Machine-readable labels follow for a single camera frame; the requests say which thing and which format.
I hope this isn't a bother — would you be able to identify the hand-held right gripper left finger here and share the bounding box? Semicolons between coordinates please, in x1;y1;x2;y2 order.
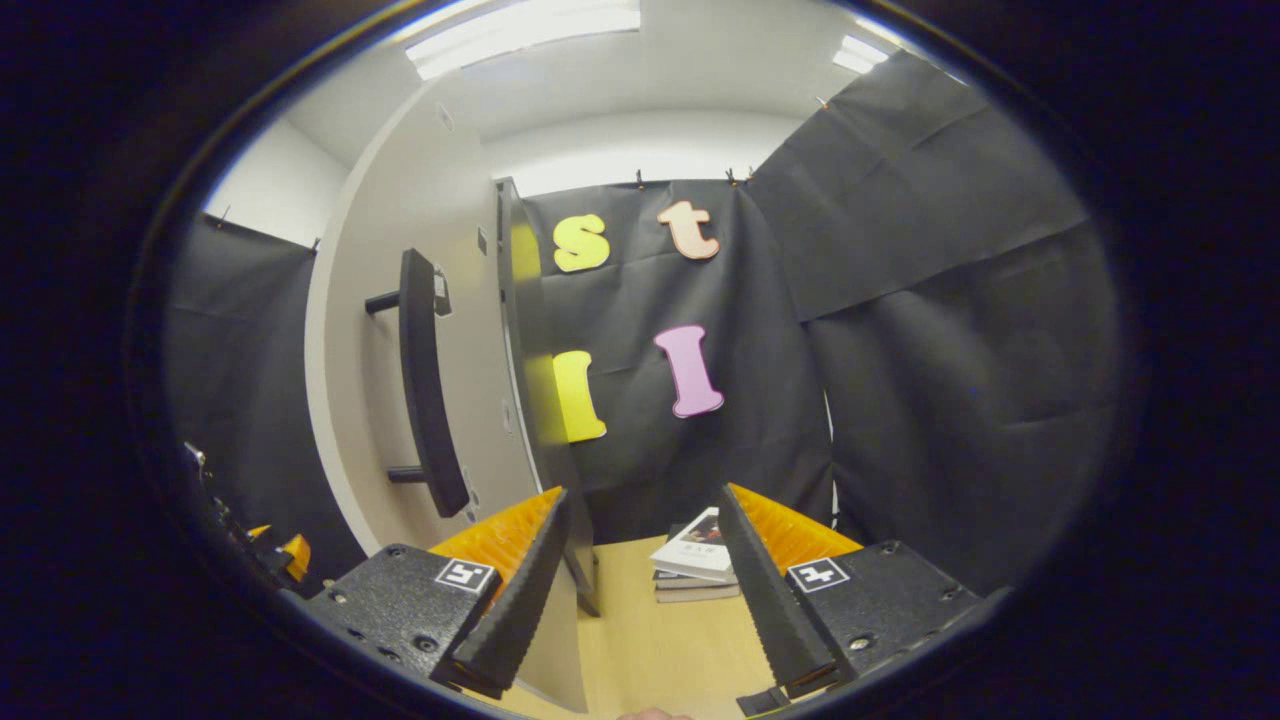
305;487;579;699

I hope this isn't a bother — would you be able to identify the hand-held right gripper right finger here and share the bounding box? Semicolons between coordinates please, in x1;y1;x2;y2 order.
715;483;986;700

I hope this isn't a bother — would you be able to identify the beige cabinet door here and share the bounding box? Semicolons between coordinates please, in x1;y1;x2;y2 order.
305;80;593;715

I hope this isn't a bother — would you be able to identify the grey cabinet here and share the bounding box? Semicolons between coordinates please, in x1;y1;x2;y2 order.
495;178;603;618

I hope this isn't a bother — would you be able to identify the black door handle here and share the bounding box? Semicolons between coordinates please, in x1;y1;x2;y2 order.
365;248;472;519

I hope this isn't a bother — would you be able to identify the dark grey book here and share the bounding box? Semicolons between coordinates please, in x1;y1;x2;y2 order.
653;568;743;604

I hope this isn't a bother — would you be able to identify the white book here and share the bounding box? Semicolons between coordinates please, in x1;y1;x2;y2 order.
650;507;739;584

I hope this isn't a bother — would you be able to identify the black backdrop cloth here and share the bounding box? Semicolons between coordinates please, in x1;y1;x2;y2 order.
163;50;1123;601

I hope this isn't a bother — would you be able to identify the small ceiling light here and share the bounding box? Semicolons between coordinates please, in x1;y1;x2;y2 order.
833;35;891;76

